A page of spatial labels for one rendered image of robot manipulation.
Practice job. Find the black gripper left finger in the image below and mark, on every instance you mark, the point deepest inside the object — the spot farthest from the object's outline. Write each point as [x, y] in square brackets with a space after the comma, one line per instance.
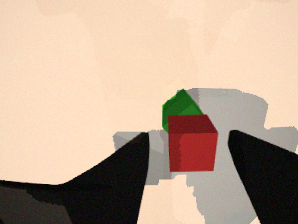
[108, 193]

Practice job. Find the red block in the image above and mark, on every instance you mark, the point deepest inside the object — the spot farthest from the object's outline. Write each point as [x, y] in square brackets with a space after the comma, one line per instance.
[192, 143]

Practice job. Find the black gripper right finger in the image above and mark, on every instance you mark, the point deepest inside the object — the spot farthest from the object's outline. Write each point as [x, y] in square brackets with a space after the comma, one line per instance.
[270, 176]

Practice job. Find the green block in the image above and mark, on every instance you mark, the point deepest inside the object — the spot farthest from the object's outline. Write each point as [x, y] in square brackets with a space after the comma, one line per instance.
[174, 98]
[184, 106]

